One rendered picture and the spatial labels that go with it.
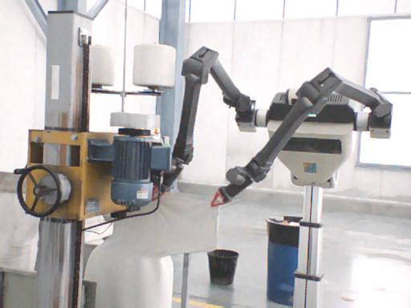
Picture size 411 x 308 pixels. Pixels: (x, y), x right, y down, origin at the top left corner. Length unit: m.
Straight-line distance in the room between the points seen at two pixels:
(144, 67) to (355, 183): 8.33
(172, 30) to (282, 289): 7.61
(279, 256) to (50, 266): 2.59
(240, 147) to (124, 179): 8.72
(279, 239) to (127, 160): 2.57
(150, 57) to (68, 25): 0.30
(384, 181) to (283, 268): 5.93
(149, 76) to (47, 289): 0.86
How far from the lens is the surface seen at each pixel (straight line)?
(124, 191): 1.85
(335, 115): 2.36
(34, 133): 2.00
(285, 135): 1.96
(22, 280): 2.42
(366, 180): 10.04
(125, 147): 1.84
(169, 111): 10.87
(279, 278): 4.34
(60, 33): 1.96
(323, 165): 2.46
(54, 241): 1.98
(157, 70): 1.97
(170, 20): 11.12
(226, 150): 10.63
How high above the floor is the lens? 1.37
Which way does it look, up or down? 3 degrees down
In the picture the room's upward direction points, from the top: 3 degrees clockwise
